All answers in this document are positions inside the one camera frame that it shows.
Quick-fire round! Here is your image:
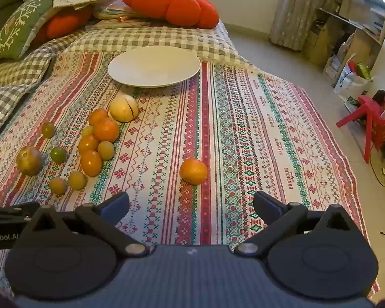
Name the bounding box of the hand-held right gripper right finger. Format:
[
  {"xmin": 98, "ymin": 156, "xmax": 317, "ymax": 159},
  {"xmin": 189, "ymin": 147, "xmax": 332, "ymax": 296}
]
[{"xmin": 234, "ymin": 191, "xmax": 360, "ymax": 258}]

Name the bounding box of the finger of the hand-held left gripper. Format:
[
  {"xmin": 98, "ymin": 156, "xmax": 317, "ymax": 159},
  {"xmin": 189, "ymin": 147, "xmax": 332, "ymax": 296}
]
[{"xmin": 0, "ymin": 201, "xmax": 41, "ymax": 223}]

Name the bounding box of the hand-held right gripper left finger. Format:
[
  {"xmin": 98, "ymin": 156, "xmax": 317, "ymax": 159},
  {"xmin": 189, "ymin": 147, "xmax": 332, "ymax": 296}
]
[{"xmin": 28, "ymin": 192, "xmax": 151, "ymax": 258}]

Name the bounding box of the glossy orange tomato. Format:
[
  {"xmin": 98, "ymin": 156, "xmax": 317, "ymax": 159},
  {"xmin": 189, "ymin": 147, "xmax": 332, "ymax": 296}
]
[
  {"xmin": 80, "ymin": 150, "xmax": 102, "ymax": 177},
  {"xmin": 78, "ymin": 134, "xmax": 99, "ymax": 155}
]

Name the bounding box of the brown round fruit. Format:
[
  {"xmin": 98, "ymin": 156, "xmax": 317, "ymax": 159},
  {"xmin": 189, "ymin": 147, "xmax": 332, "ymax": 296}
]
[{"xmin": 16, "ymin": 147, "xmax": 43, "ymax": 176}]

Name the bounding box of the orange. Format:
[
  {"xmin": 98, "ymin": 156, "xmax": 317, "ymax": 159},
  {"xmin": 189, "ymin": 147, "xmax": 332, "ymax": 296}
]
[
  {"xmin": 94, "ymin": 118, "xmax": 120, "ymax": 142},
  {"xmin": 179, "ymin": 158, "xmax": 208, "ymax": 186},
  {"xmin": 89, "ymin": 108, "xmax": 109, "ymax": 126}
]

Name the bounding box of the green plum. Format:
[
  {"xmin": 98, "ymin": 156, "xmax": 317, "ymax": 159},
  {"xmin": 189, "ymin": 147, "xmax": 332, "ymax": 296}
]
[
  {"xmin": 50, "ymin": 147, "xmax": 67, "ymax": 163},
  {"xmin": 41, "ymin": 121, "xmax": 55, "ymax": 138}
]

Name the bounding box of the pale yellow round fruit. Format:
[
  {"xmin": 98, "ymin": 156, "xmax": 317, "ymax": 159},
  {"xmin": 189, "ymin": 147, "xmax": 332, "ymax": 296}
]
[{"xmin": 109, "ymin": 94, "xmax": 139, "ymax": 123}]

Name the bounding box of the white fluted plate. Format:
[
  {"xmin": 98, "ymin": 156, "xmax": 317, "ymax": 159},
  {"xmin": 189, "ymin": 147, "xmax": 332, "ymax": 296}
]
[{"xmin": 107, "ymin": 45, "xmax": 201, "ymax": 88}]

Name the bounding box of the striped patterned blanket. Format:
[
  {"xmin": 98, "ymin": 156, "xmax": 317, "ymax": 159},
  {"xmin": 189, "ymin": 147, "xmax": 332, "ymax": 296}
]
[{"xmin": 0, "ymin": 50, "xmax": 381, "ymax": 296}]

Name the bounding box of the red plastic stool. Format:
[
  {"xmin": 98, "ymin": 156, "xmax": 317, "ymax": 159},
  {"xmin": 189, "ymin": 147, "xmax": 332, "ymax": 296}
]
[{"xmin": 336, "ymin": 94, "xmax": 385, "ymax": 164}]

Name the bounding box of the white shopping bag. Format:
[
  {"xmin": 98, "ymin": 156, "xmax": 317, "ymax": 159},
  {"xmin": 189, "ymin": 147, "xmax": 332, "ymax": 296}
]
[{"xmin": 333, "ymin": 61, "xmax": 374, "ymax": 103}]

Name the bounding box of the grey checkered quilt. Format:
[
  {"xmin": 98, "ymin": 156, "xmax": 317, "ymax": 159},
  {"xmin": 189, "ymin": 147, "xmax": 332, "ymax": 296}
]
[{"xmin": 0, "ymin": 19, "xmax": 260, "ymax": 145}]

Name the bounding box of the green patterned pillow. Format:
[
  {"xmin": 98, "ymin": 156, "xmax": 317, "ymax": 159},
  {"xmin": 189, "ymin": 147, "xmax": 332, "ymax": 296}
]
[{"xmin": 0, "ymin": 0, "xmax": 63, "ymax": 68}]

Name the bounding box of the orange round cushion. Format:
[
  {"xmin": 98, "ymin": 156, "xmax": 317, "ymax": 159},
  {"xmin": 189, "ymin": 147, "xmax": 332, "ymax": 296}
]
[{"xmin": 35, "ymin": 6, "xmax": 93, "ymax": 46}]

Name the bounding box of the folded cloth stack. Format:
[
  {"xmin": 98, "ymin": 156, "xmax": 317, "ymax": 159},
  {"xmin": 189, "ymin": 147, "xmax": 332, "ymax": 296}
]
[{"xmin": 92, "ymin": 0, "xmax": 156, "ymax": 29}]

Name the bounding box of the patterned curtain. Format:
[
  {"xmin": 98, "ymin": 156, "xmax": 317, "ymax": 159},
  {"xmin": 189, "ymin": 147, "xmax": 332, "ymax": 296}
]
[{"xmin": 269, "ymin": 0, "xmax": 341, "ymax": 52}]

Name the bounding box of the wooden shelf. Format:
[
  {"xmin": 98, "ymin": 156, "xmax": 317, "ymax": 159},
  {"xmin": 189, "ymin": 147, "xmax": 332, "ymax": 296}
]
[{"xmin": 303, "ymin": 0, "xmax": 385, "ymax": 71}]

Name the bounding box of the red tomato-shaped cushion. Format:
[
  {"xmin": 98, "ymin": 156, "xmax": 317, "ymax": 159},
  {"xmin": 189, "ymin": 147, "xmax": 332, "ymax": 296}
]
[{"xmin": 122, "ymin": 0, "xmax": 219, "ymax": 29}]

